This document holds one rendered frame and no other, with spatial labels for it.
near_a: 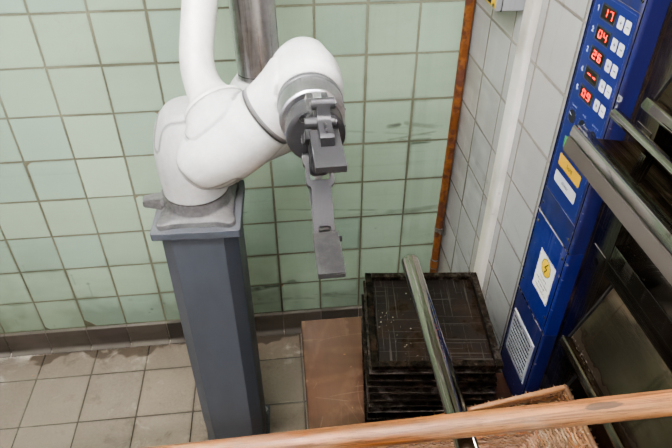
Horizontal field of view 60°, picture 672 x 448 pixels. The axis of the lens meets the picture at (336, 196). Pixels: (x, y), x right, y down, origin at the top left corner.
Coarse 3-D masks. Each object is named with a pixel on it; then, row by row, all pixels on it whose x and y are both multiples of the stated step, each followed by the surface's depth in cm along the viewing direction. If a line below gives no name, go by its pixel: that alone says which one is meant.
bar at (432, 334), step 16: (416, 256) 101; (416, 272) 97; (416, 288) 94; (416, 304) 92; (432, 304) 92; (432, 320) 88; (432, 336) 86; (432, 352) 84; (448, 352) 84; (432, 368) 83; (448, 368) 81; (448, 384) 79; (448, 400) 78
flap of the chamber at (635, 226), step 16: (576, 144) 84; (608, 144) 86; (624, 144) 87; (576, 160) 84; (624, 160) 82; (592, 176) 80; (656, 176) 80; (608, 192) 76; (656, 192) 76; (624, 208) 73; (624, 224) 73; (640, 224) 70; (640, 240) 70; (656, 240) 67; (656, 256) 67
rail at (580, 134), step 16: (576, 128) 84; (592, 144) 80; (592, 160) 80; (608, 160) 77; (608, 176) 76; (624, 176) 74; (624, 192) 73; (640, 192) 71; (640, 208) 70; (656, 208) 69; (656, 224) 67
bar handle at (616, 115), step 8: (616, 112) 82; (616, 120) 81; (624, 120) 80; (624, 128) 79; (632, 128) 78; (632, 136) 78; (640, 136) 76; (640, 144) 76; (648, 144) 75; (656, 144) 75; (648, 152) 74; (656, 152) 73; (664, 152) 73; (640, 160) 76; (648, 160) 75; (656, 160) 73; (664, 160) 72; (640, 168) 76; (648, 168) 76; (664, 168) 72; (632, 176) 77; (640, 176) 77
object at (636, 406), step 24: (504, 408) 72; (528, 408) 71; (552, 408) 70; (576, 408) 70; (600, 408) 69; (624, 408) 69; (648, 408) 69; (288, 432) 75; (312, 432) 74; (336, 432) 74; (360, 432) 73; (384, 432) 73; (408, 432) 72; (432, 432) 72; (456, 432) 71; (480, 432) 71; (504, 432) 71
